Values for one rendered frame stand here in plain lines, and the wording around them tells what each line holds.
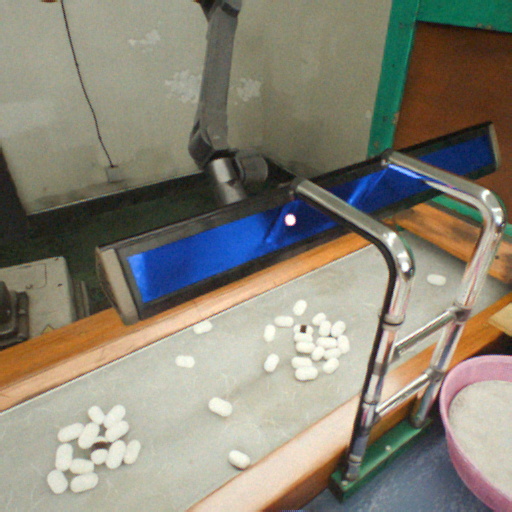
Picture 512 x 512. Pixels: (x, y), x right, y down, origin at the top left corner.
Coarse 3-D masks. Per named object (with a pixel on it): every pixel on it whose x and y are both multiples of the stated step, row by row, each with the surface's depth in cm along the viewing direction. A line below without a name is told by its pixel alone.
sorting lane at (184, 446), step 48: (288, 288) 90; (336, 288) 90; (384, 288) 90; (432, 288) 90; (192, 336) 79; (240, 336) 79; (288, 336) 79; (432, 336) 79; (96, 384) 70; (144, 384) 70; (192, 384) 70; (240, 384) 70; (288, 384) 70; (336, 384) 70; (0, 432) 63; (48, 432) 63; (144, 432) 63; (192, 432) 63; (240, 432) 63; (288, 432) 63; (0, 480) 57; (144, 480) 57; (192, 480) 57
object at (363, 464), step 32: (384, 160) 53; (416, 160) 51; (320, 192) 44; (448, 192) 48; (480, 192) 45; (352, 224) 40; (384, 224) 39; (384, 256) 38; (480, 256) 47; (480, 288) 50; (384, 320) 41; (448, 320) 51; (384, 352) 44; (448, 352) 56; (416, 384) 57; (384, 416) 54; (416, 416) 65; (352, 448) 55; (384, 448) 64; (352, 480) 59
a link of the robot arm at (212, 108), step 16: (224, 0) 92; (240, 0) 94; (224, 16) 94; (208, 32) 94; (224, 32) 93; (208, 48) 91; (224, 48) 91; (208, 64) 88; (224, 64) 90; (208, 80) 86; (224, 80) 88; (208, 96) 84; (224, 96) 87; (208, 112) 82; (224, 112) 84; (192, 128) 86; (224, 128) 83; (192, 144) 83; (208, 144) 80
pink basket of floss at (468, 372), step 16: (464, 368) 70; (480, 368) 72; (496, 368) 72; (448, 384) 68; (464, 384) 71; (448, 400) 68; (448, 432) 60; (448, 448) 66; (464, 464) 60; (464, 480) 63; (480, 480) 57; (480, 496) 61; (496, 496) 56
